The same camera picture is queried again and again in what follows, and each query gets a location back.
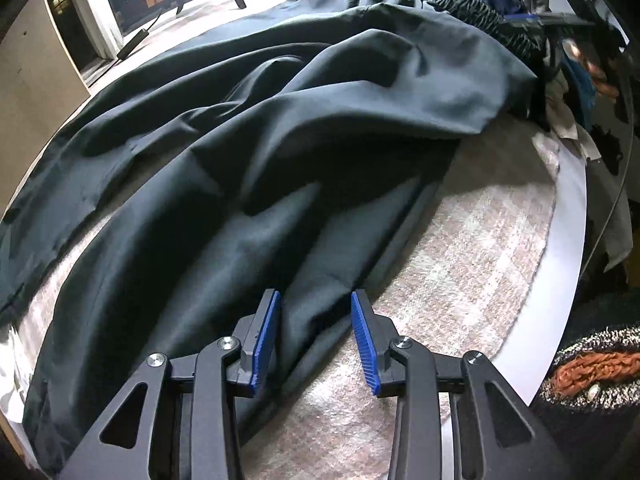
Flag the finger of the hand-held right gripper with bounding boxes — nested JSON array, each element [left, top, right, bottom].
[[502, 12, 548, 36]]

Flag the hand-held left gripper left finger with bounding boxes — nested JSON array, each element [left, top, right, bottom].
[[60, 287, 283, 480]]

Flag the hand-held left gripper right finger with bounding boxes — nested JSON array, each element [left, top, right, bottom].
[[350, 290, 571, 480]]

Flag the dark grey pants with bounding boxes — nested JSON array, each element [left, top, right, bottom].
[[0, 0, 545, 478]]

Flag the person's right forearm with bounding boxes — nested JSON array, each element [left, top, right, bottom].
[[567, 42, 623, 106]]

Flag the white bed edge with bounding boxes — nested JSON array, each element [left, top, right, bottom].
[[440, 125, 589, 480]]

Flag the orange and grey knitted rug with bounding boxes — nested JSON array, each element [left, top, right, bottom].
[[530, 325, 640, 480]]

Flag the white cloth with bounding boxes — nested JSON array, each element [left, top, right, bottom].
[[0, 324, 32, 427]]

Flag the wooden wardrobe panel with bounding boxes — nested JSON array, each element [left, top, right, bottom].
[[0, 0, 92, 211]]

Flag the black power adapter with cable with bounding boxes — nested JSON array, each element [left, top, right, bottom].
[[116, 29, 152, 60]]

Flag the white window frame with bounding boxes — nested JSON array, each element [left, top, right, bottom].
[[64, 0, 127, 62]]

